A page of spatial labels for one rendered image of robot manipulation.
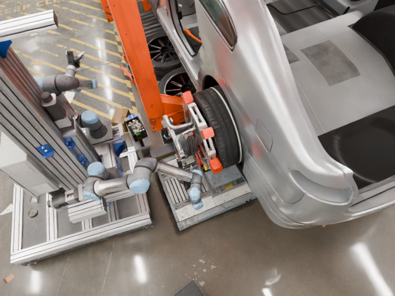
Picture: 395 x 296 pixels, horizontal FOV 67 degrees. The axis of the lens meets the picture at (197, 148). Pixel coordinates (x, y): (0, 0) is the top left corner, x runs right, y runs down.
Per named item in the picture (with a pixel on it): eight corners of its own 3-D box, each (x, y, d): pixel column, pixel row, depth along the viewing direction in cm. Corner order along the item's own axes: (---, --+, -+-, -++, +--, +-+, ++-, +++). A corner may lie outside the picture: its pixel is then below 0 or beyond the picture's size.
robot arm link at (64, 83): (70, 73, 197) (97, 77, 245) (54, 74, 198) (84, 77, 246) (73, 90, 199) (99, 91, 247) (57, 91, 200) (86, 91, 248)
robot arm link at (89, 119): (100, 130, 242) (94, 120, 231) (84, 131, 243) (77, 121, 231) (102, 118, 248) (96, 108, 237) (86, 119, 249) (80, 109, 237)
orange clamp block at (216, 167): (217, 161, 231) (222, 170, 226) (208, 165, 229) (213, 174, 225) (217, 157, 225) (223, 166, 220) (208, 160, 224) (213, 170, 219)
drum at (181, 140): (206, 144, 244) (206, 135, 232) (182, 154, 241) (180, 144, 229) (200, 132, 251) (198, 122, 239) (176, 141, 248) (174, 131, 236)
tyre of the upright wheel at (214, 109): (236, 87, 204) (208, 82, 265) (204, 98, 200) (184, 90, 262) (257, 171, 225) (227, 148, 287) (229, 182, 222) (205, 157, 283)
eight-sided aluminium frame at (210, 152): (217, 175, 250) (216, 140, 204) (209, 178, 249) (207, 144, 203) (193, 128, 278) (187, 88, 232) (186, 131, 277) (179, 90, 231)
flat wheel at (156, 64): (132, 65, 376) (127, 50, 356) (170, 39, 398) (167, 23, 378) (167, 90, 348) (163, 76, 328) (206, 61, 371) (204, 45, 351)
